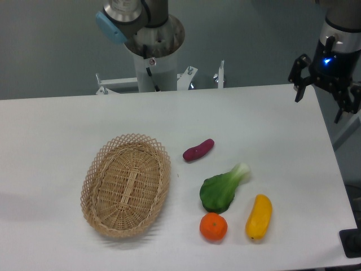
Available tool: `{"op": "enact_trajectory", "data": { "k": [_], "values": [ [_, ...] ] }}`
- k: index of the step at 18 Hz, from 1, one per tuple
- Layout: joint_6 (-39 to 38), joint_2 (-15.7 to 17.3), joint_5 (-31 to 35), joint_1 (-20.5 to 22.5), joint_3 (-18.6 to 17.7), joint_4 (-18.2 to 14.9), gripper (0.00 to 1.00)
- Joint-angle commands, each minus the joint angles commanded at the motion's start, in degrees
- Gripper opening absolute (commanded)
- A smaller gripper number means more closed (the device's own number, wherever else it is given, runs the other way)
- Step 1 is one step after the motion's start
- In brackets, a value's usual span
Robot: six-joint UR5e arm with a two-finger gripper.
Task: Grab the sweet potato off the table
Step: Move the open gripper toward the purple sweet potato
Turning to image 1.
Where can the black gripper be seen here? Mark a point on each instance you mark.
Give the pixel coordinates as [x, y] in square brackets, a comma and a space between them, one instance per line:
[330, 70]

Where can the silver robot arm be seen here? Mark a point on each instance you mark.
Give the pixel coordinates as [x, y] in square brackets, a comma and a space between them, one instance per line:
[342, 21]

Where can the silver robot base joint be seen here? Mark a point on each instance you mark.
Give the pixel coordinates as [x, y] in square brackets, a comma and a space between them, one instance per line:
[145, 27]

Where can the purple sweet potato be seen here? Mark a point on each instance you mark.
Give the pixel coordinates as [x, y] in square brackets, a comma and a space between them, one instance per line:
[199, 151]

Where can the yellow mango toy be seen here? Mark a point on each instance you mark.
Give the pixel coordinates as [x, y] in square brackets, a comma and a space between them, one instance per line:
[259, 219]

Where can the green bok choy toy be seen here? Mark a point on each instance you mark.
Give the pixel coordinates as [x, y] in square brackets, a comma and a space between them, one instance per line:
[218, 192]

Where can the orange tangerine toy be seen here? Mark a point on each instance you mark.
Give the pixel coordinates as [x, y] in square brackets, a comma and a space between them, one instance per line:
[213, 227]

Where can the oval woven wicker basket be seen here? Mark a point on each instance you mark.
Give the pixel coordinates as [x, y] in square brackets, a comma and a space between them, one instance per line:
[126, 186]

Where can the white metal mounting frame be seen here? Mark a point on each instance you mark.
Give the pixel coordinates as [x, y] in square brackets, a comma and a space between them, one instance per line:
[129, 85]

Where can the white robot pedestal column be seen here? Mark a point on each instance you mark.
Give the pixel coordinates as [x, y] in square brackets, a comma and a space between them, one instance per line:
[155, 72]

